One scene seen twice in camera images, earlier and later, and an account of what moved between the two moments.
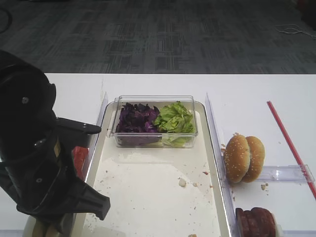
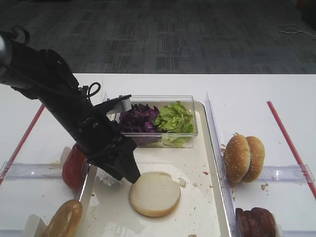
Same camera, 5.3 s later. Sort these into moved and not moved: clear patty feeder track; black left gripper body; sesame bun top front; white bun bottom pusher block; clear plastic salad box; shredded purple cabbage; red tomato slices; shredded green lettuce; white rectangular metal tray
Moved: black left gripper body
Not moved: red tomato slices; shredded green lettuce; sesame bun top front; shredded purple cabbage; white rectangular metal tray; clear patty feeder track; white bun bottom pusher block; clear plastic salad box
